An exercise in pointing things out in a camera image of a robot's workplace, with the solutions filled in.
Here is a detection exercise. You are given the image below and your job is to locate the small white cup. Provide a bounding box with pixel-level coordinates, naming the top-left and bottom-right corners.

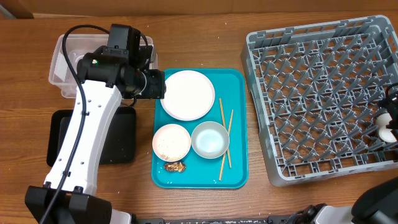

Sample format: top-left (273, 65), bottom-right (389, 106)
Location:
top-left (375, 113), bottom-right (397, 143)

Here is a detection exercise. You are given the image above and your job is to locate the pink bowl with rice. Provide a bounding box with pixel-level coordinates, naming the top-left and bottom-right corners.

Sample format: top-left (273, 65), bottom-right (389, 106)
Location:
top-left (152, 124), bottom-right (191, 162)

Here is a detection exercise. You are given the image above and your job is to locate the grey-green bowl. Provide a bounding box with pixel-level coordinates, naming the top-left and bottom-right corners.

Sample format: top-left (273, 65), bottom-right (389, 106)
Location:
top-left (191, 121), bottom-right (229, 159)

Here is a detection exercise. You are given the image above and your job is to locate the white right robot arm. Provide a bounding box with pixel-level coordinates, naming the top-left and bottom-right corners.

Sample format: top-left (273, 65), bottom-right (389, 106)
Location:
top-left (285, 83), bottom-right (397, 224)

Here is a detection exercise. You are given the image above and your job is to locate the grey dishwasher rack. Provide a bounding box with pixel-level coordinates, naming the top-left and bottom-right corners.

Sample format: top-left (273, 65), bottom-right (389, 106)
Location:
top-left (241, 16), bottom-right (397, 187)

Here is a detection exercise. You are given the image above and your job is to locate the clear plastic bin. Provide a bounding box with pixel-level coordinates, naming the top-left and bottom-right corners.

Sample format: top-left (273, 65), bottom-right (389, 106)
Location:
top-left (48, 34), bottom-right (159, 100)

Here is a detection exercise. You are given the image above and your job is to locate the large white plate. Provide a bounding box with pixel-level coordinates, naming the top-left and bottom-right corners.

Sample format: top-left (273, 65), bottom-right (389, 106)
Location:
top-left (160, 70), bottom-right (215, 121)

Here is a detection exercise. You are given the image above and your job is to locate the black tray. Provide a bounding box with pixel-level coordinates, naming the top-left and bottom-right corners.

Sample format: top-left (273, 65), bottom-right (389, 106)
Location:
top-left (47, 107), bottom-right (136, 167)

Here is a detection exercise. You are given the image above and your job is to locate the teal plastic tray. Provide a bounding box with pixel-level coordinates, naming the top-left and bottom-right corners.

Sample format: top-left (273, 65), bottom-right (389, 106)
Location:
top-left (151, 68), bottom-right (249, 189)

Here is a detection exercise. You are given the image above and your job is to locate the brown food scrap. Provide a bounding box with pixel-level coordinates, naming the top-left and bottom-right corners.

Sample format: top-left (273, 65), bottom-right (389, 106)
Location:
top-left (164, 161), bottom-right (187, 173)

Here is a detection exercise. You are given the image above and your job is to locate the black rail at table edge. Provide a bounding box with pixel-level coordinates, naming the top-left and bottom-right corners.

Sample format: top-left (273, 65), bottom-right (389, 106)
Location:
top-left (107, 208), bottom-right (299, 224)

